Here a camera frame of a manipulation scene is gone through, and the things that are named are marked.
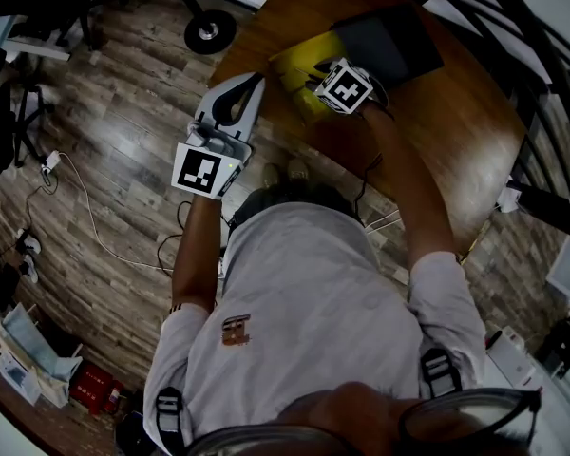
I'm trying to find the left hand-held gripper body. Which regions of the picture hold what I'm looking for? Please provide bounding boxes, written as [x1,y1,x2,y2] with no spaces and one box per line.
[170,120,255,201]

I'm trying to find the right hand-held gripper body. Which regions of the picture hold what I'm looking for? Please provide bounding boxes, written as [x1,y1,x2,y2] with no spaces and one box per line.
[312,57,391,116]

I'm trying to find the black-handled thin metal tool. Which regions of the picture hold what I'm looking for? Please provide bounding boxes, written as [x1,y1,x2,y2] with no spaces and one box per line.
[293,66,320,89]

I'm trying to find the person's right forearm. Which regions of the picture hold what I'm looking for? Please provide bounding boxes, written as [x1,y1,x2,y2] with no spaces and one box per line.
[359,102,458,276]

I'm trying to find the person's left forearm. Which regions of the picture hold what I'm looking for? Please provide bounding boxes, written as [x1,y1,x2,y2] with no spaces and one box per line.
[170,195,222,314]

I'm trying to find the red box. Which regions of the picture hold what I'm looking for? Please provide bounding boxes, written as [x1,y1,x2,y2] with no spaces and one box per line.
[67,360,116,417]

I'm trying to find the person's left shoe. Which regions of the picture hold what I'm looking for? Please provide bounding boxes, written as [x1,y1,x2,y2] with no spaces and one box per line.
[260,161,282,189]

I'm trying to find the person's shoe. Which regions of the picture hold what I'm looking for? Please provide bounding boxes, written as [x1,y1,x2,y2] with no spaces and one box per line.
[260,161,282,189]
[287,158,312,182]

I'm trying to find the person's right shoe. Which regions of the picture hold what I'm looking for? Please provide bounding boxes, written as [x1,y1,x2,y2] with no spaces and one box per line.
[287,158,312,182]

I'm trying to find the black stand with round base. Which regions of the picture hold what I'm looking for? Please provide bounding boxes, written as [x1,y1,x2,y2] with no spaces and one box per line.
[160,0,238,57]

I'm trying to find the person's dark trousers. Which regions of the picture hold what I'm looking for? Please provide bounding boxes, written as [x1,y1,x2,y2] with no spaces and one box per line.
[229,181,365,238]

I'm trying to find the wooden table with hairpin legs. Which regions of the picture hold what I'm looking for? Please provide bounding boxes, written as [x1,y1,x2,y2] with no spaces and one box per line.
[207,0,528,261]

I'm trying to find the person's grey t-shirt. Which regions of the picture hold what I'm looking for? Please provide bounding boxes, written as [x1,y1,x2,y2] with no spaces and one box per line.
[142,201,488,456]

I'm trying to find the white sneaker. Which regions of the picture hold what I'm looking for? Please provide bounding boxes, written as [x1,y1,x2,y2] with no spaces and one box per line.
[15,227,44,285]

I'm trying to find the white power strip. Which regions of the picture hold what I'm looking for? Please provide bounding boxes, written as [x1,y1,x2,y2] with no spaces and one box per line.
[495,180,523,214]

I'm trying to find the black folding stand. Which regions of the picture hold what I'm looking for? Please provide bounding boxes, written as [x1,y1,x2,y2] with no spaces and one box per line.
[0,82,56,178]

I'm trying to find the black metal railing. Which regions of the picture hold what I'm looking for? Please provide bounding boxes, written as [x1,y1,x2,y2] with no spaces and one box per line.
[374,0,570,230]

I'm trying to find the person's nose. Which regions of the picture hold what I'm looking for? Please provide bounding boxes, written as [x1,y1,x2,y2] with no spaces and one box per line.
[275,380,429,446]

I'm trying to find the person's eyeglasses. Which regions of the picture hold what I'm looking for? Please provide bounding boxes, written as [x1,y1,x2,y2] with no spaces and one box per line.
[183,386,543,456]

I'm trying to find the looped black cable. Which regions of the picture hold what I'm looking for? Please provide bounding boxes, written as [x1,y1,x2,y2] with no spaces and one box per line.
[156,199,194,276]

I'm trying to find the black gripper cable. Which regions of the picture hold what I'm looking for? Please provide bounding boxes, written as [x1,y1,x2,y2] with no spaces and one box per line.
[352,151,386,228]

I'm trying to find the long white cable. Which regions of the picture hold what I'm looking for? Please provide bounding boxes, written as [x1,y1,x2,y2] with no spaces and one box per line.
[58,151,175,273]

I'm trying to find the thin black cable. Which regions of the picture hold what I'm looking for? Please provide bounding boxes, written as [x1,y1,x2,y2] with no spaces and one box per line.
[25,171,61,238]

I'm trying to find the grey shoulder strap with buckle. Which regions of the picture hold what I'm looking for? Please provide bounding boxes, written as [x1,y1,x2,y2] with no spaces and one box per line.
[154,386,185,456]
[419,348,463,398]

